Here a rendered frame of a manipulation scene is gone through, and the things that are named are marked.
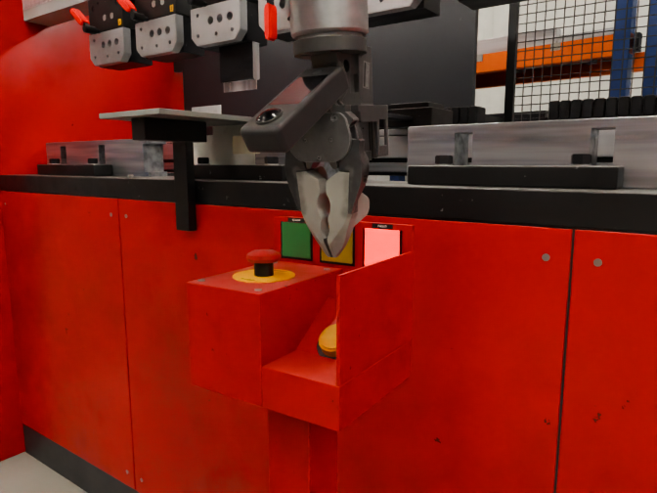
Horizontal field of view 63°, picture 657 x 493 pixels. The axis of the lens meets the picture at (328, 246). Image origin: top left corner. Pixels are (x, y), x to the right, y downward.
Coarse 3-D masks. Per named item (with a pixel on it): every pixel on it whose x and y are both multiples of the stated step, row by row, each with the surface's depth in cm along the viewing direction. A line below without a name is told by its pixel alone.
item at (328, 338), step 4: (328, 328) 58; (332, 328) 58; (324, 332) 58; (328, 332) 58; (332, 332) 58; (320, 336) 58; (324, 336) 57; (328, 336) 57; (332, 336) 57; (320, 340) 57; (324, 340) 57; (328, 340) 57; (332, 340) 57; (320, 344) 57; (324, 344) 57; (328, 344) 56; (332, 344) 56; (324, 348) 56; (328, 348) 56; (332, 348) 56; (324, 352) 57; (328, 352) 56; (332, 352) 56; (332, 356) 56
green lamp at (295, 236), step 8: (288, 224) 69; (296, 224) 68; (304, 224) 68; (288, 232) 69; (296, 232) 69; (304, 232) 68; (288, 240) 69; (296, 240) 69; (304, 240) 68; (288, 248) 70; (296, 248) 69; (304, 248) 68; (296, 256) 69; (304, 256) 68
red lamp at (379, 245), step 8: (368, 232) 63; (376, 232) 62; (384, 232) 62; (392, 232) 61; (368, 240) 63; (376, 240) 62; (384, 240) 62; (392, 240) 61; (368, 248) 63; (376, 248) 62; (384, 248) 62; (392, 248) 61; (368, 256) 63; (376, 256) 63; (384, 256) 62; (392, 256) 61; (368, 264) 63
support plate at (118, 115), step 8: (112, 112) 97; (120, 112) 96; (128, 112) 94; (136, 112) 93; (144, 112) 92; (152, 112) 90; (160, 112) 90; (168, 112) 91; (176, 112) 92; (184, 112) 94; (192, 112) 95; (200, 112) 97; (208, 112) 98; (128, 120) 104; (192, 120) 104; (200, 120) 104; (208, 120) 104; (216, 120) 104; (224, 120) 104; (232, 120) 104; (240, 120) 105; (248, 120) 106
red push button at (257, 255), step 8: (248, 256) 60; (256, 256) 59; (264, 256) 59; (272, 256) 60; (280, 256) 61; (256, 264) 61; (264, 264) 60; (272, 264) 61; (256, 272) 61; (264, 272) 60; (272, 272) 61
